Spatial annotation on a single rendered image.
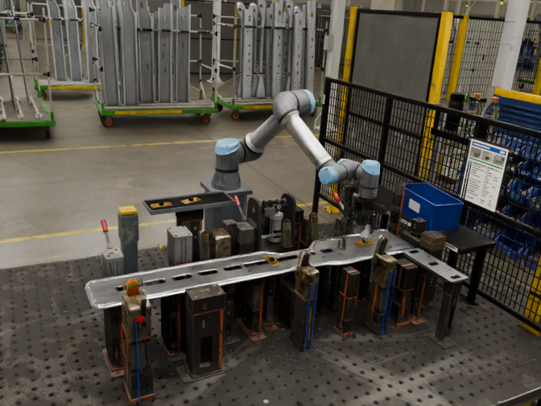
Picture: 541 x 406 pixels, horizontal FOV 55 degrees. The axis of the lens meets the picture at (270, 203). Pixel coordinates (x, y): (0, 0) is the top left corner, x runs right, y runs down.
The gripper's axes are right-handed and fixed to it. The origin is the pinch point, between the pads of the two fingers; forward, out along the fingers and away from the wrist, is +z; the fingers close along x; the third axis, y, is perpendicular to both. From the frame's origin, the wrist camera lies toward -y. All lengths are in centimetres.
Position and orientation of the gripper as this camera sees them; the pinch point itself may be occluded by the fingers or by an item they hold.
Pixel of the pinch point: (365, 238)
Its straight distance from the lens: 234.3
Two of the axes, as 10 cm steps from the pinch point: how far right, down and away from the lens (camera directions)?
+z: -0.5, 9.3, 3.6
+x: 4.7, 3.4, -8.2
